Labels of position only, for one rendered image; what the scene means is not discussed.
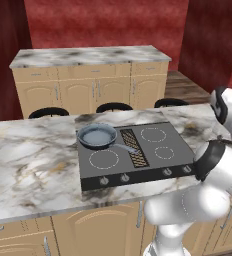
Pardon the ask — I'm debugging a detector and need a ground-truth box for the beige drawer front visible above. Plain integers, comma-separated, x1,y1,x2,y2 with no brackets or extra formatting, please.
0,216,55,243

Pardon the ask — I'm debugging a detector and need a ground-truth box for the black round stool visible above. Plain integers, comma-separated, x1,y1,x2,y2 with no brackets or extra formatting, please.
153,97,190,109
95,102,134,114
28,106,70,120

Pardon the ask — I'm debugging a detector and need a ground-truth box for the silver door handle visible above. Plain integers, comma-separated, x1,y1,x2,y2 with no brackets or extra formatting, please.
43,235,53,256
219,204,232,231
135,200,145,230

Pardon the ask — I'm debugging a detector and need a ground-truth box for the black hob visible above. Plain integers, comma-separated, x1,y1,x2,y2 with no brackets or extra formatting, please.
75,121,198,192

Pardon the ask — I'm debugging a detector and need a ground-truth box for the beige cupboard door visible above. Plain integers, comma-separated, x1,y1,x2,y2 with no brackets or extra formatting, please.
191,196,232,256
140,213,160,256
0,230,61,256
50,200,146,256

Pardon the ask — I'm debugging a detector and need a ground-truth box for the blue-grey frying pan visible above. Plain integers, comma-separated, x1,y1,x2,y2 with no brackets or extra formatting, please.
76,123,140,155

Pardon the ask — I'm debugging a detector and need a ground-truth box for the beige marble-topped cupboard run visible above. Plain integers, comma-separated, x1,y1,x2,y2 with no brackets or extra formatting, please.
9,45,173,120

